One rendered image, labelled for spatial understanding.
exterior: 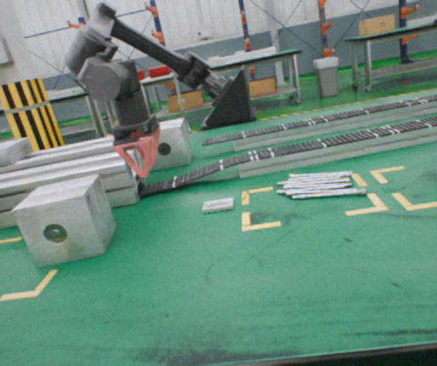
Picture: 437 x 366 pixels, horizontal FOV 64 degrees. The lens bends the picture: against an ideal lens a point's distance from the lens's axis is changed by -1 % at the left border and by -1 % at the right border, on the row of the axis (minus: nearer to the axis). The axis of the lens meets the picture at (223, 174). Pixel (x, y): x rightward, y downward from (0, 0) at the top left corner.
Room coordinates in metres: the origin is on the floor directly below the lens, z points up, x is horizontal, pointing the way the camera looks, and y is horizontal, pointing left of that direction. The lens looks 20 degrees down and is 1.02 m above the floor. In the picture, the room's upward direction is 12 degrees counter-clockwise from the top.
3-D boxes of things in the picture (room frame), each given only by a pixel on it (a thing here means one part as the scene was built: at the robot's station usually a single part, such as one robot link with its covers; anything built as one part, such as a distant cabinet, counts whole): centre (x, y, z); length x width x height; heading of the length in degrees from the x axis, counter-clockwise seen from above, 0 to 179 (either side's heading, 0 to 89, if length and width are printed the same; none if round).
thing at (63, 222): (0.50, 0.24, 0.83); 0.11 x 0.10 x 0.10; 1
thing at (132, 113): (0.66, 0.14, 0.94); 0.10 x 0.07 x 0.07; 177
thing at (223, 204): (0.53, 0.02, 0.78); 0.05 x 0.03 x 0.01; 82
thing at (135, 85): (0.66, 0.14, 1.00); 0.07 x 0.06 x 0.07; 173
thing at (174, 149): (0.87, 0.12, 0.83); 0.12 x 0.09 x 0.10; 178
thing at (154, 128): (0.69, 0.14, 0.87); 0.07 x 0.07 x 0.09; 87
